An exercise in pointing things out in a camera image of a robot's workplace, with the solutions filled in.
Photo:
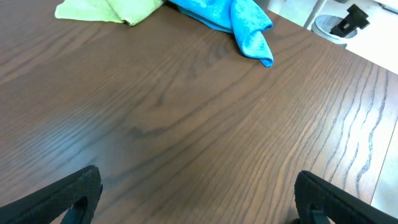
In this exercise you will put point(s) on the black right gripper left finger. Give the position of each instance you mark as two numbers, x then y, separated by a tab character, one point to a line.
76	196

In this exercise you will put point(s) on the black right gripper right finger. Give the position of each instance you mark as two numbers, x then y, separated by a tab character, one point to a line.
318	201

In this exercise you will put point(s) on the crumpled green cloth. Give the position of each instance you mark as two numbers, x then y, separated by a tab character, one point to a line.
130	12

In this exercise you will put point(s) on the grey waste bin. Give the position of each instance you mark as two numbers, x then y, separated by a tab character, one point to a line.
322	26

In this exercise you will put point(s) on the blue object at edge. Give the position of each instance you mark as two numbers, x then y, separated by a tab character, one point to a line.
243	18

